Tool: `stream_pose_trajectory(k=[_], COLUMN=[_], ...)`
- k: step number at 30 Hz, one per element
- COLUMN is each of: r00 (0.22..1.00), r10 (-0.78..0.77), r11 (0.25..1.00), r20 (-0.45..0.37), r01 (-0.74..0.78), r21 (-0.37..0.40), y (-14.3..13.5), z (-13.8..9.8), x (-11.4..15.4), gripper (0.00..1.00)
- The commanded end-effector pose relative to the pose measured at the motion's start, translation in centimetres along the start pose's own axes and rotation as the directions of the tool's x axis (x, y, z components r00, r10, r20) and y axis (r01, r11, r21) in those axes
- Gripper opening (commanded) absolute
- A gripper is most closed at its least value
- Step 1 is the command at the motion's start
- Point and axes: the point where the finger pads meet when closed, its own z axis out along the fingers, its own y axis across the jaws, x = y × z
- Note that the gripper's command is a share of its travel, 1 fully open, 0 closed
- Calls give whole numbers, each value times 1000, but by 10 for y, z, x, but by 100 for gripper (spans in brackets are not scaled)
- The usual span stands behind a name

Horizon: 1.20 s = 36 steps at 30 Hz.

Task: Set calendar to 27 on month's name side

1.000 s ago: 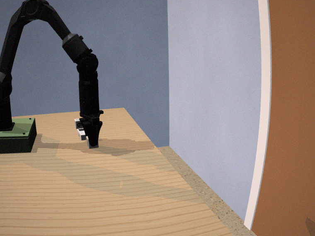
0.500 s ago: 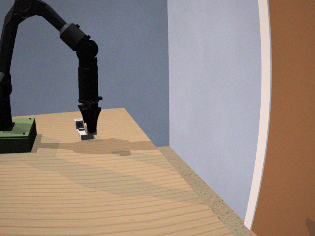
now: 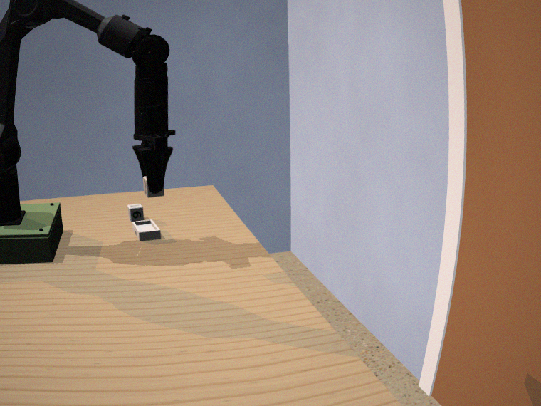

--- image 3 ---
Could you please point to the white digit cube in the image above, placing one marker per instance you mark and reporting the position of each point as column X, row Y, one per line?
column 135, row 212
column 151, row 194

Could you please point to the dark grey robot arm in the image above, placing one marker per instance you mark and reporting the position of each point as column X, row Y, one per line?
column 149, row 53

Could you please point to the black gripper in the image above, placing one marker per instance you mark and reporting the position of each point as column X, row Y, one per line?
column 153, row 120

